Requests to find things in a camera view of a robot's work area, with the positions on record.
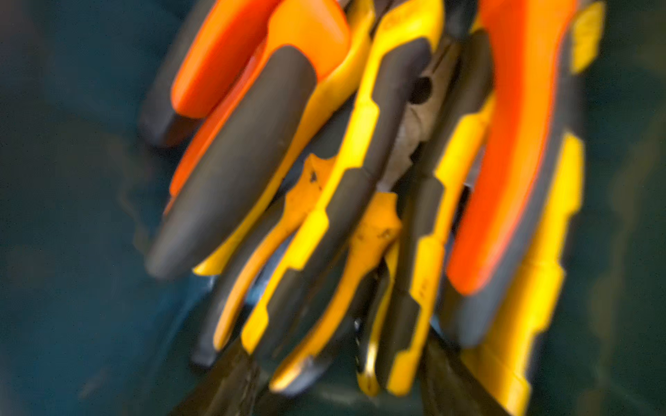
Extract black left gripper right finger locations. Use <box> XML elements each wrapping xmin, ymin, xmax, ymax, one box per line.
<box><xmin>418</xmin><ymin>332</ymin><xmax>507</xmax><ymax>416</ymax></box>

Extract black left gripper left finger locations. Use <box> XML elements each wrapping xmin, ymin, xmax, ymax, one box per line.
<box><xmin>169</xmin><ymin>338</ymin><xmax>265</xmax><ymax>416</ymax></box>

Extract teal plastic storage box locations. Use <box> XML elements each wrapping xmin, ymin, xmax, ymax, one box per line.
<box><xmin>1</xmin><ymin>1</ymin><xmax>665</xmax><ymax>415</ymax></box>

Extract yellow black combination pliers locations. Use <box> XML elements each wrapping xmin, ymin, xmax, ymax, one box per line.
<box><xmin>191</xmin><ymin>1</ymin><xmax>456</xmax><ymax>369</ymax></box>

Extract orange black reversed pliers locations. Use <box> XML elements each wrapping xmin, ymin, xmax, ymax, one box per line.
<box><xmin>440</xmin><ymin>1</ymin><xmax>605</xmax><ymax>415</ymax></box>

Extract yellow long-nose pliers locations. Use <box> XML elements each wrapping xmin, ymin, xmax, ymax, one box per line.
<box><xmin>269</xmin><ymin>30</ymin><xmax>494</xmax><ymax>396</ymax></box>

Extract orange black box pliers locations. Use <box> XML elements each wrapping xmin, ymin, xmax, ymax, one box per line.
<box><xmin>145</xmin><ymin>1</ymin><xmax>350</xmax><ymax>280</ymax></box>

